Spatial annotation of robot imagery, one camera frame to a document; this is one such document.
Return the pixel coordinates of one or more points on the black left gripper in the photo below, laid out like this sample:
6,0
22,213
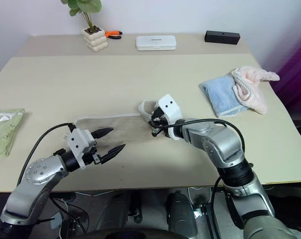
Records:
90,156

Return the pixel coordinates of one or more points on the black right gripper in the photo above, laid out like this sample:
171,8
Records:
160,122

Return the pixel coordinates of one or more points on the beige grey towel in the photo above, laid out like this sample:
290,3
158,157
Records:
120,127

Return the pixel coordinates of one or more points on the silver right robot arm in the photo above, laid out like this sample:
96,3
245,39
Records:
222,144

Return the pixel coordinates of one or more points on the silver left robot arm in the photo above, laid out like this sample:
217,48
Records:
38,174

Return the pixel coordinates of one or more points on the light blue folded towel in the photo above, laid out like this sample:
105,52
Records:
222,97

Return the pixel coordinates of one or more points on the green folded towel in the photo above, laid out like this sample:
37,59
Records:
4,134

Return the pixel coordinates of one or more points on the pink crumpled towel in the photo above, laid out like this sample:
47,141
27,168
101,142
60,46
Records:
252,84

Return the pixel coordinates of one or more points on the flat white plastic case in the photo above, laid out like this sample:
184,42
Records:
156,42

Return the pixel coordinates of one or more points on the large dark rounded shape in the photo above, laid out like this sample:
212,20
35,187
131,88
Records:
181,214

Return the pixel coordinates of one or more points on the orange black pliers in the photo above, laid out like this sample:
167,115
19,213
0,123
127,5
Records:
113,33

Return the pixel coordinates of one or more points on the white bubble plant pot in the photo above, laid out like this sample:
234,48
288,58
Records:
95,41

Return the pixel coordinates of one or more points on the black rectangular box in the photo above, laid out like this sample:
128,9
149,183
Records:
221,37

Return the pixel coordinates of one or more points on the green leafy plant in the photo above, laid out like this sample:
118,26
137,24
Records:
84,6

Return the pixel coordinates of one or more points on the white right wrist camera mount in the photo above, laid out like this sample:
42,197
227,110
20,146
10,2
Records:
170,107

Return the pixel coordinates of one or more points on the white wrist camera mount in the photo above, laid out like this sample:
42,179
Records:
170,107
78,139

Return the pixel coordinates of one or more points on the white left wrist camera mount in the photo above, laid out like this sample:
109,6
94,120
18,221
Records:
78,139

